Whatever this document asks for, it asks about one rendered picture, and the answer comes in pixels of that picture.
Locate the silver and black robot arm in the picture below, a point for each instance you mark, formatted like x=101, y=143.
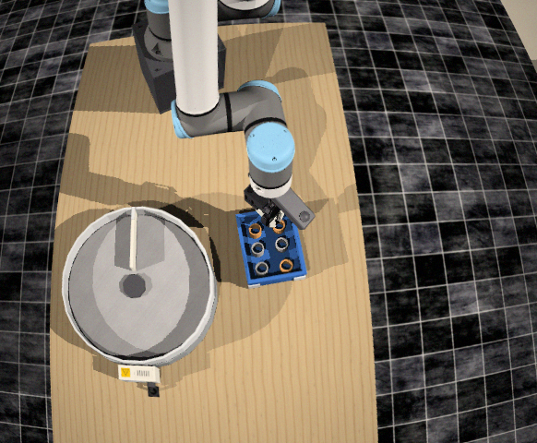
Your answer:
x=199, y=110

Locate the grey metal bushing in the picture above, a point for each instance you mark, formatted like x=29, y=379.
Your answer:
x=260, y=254
x=262, y=264
x=281, y=240

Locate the blue crate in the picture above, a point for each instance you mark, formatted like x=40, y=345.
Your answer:
x=271, y=256

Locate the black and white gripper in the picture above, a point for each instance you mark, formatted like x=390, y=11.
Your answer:
x=265, y=207

